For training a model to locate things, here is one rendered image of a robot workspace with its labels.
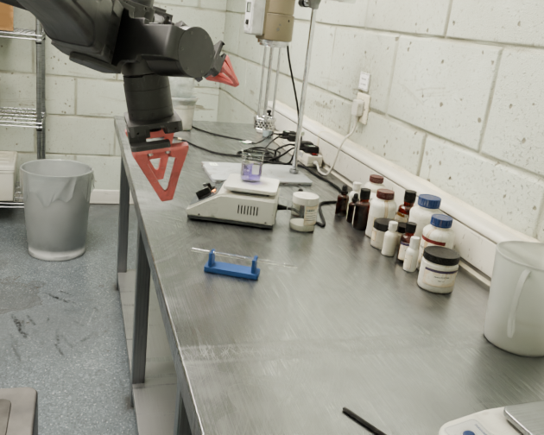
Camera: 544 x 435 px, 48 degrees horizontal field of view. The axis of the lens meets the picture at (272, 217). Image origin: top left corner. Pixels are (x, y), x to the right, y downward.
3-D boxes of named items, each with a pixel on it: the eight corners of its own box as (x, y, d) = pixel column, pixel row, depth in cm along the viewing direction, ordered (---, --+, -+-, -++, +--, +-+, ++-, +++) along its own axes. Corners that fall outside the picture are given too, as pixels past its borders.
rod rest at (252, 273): (203, 271, 112) (205, 253, 111) (207, 264, 115) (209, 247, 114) (256, 280, 111) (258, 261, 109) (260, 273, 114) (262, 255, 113)
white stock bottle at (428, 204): (428, 262, 129) (441, 204, 125) (397, 253, 133) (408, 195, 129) (439, 254, 135) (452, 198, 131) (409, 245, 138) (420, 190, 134)
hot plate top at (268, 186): (222, 189, 136) (223, 185, 135) (230, 176, 147) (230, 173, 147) (275, 196, 135) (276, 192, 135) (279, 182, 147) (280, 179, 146)
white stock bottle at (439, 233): (433, 262, 129) (443, 211, 126) (453, 274, 124) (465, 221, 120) (408, 265, 126) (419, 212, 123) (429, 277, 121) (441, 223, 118)
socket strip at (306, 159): (306, 167, 201) (307, 154, 199) (272, 141, 236) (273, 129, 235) (322, 167, 202) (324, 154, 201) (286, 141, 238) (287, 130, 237)
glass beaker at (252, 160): (266, 184, 142) (270, 150, 140) (251, 187, 138) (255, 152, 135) (246, 178, 145) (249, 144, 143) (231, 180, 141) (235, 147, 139)
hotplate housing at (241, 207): (185, 219, 138) (187, 185, 135) (196, 203, 150) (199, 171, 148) (282, 232, 137) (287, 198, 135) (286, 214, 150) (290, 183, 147)
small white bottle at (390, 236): (389, 258, 129) (395, 224, 127) (378, 254, 131) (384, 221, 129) (396, 255, 131) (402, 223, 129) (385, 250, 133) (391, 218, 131)
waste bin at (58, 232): (18, 264, 281) (16, 175, 268) (23, 238, 310) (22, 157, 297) (91, 263, 291) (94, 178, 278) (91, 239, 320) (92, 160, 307)
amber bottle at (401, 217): (406, 232, 147) (414, 188, 143) (415, 239, 143) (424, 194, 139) (389, 232, 146) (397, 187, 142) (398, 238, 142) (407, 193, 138)
